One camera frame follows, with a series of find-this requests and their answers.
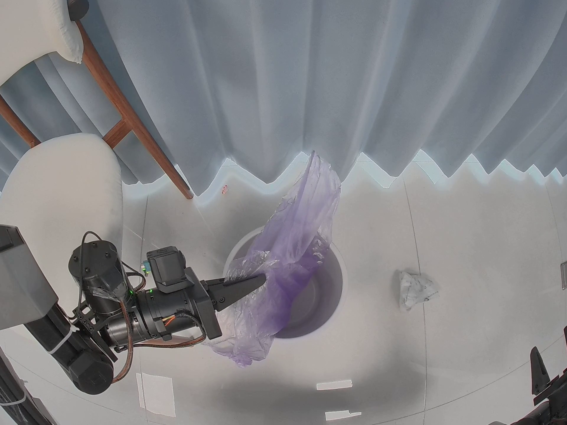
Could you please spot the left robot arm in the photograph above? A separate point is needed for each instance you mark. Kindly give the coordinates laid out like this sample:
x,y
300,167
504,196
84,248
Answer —
x,y
26,290

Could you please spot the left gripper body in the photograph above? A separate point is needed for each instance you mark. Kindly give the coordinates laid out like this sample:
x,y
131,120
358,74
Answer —
x,y
170,310

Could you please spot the pale blue curtain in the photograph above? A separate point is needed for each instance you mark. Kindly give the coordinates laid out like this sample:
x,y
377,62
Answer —
x,y
310,69

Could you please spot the white cushioned wooden chair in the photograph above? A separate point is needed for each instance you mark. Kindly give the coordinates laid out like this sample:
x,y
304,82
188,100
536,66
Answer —
x,y
66,184

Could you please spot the white trash bin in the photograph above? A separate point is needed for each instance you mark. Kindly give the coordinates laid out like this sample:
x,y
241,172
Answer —
x,y
316,301

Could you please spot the crumpled white paper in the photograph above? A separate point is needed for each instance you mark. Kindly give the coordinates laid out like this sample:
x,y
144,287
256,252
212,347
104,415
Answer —
x,y
416,289

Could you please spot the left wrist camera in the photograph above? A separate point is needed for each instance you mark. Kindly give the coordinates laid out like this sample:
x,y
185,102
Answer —
x,y
167,266

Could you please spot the purple plastic bag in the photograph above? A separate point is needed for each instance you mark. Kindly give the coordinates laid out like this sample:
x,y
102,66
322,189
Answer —
x,y
290,241

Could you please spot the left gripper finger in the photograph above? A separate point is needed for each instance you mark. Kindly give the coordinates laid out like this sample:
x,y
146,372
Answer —
x,y
230,281
226,300

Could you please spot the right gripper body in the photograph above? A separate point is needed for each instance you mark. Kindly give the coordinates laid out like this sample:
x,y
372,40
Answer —
x,y
553,403

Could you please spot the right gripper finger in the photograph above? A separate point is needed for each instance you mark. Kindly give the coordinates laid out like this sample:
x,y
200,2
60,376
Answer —
x,y
539,372
565,339

